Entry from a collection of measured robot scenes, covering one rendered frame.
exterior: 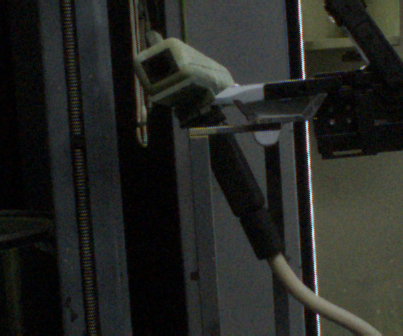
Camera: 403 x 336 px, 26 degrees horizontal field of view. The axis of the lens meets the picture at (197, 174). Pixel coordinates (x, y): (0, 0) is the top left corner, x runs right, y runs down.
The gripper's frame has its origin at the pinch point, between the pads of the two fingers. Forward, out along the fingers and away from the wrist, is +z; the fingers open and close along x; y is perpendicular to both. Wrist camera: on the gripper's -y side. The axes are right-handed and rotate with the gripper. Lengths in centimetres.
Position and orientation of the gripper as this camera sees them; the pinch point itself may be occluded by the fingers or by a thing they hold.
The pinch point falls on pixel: (225, 92)
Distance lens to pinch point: 86.3
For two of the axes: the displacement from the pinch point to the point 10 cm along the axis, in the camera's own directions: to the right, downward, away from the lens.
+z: -9.9, 0.9, 1.1
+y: 1.1, 9.9, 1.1
